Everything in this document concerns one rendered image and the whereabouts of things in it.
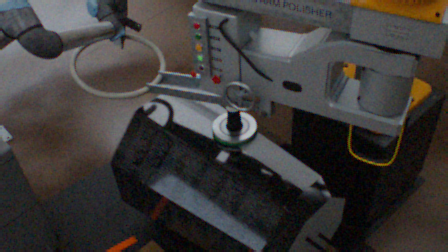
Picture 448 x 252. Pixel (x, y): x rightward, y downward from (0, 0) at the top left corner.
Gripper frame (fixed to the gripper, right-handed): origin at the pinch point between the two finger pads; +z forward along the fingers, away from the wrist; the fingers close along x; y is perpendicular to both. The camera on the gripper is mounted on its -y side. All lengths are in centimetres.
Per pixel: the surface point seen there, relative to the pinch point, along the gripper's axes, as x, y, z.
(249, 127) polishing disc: 59, -66, -4
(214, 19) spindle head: 59, -42, -67
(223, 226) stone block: 104, -55, 13
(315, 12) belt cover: 77, -74, -87
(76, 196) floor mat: 38, 29, 100
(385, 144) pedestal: 67, -133, -8
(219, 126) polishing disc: 57, -52, -2
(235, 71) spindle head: 66, -53, -47
